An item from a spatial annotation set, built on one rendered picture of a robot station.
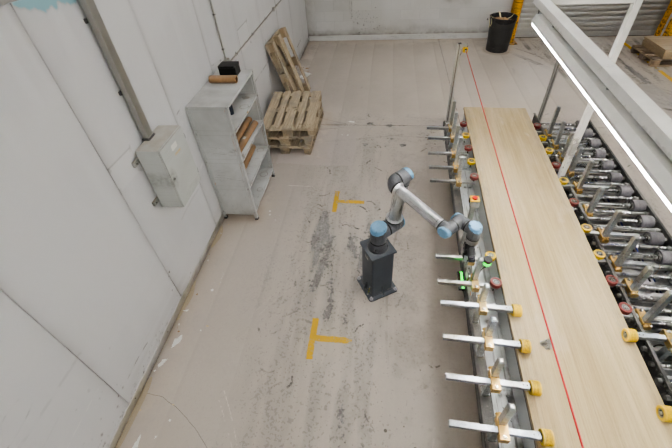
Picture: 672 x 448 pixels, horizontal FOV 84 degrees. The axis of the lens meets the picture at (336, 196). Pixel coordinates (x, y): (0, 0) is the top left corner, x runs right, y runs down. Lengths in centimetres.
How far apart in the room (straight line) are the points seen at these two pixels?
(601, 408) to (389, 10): 867
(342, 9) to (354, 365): 814
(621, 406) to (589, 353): 30
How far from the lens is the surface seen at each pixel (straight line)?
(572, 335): 297
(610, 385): 289
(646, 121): 188
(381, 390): 346
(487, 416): 277
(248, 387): 359
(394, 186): 281
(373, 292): 380
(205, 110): 397
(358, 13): 987
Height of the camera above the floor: 323
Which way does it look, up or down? 41 degrees down
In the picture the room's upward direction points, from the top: 4 degrees counter-clockwise
